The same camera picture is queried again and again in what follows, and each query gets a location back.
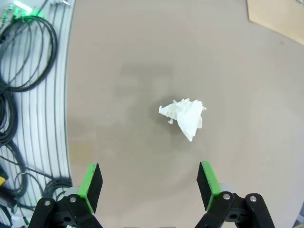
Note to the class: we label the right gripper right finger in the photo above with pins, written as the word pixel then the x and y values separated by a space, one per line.
pixel 206 183

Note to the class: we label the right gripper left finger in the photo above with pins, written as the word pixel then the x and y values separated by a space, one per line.
pixel 92 187

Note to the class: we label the white paper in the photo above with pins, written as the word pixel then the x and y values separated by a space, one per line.
pixel 187 118

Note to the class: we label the spiral notebook with brown cover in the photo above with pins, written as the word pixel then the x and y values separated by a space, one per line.
pixel 280 16

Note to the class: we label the yellow emergency stop button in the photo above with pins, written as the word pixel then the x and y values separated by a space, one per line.
pixel 2 181

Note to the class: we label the white slotted base plate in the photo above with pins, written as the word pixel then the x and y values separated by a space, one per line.
pixel 63 118

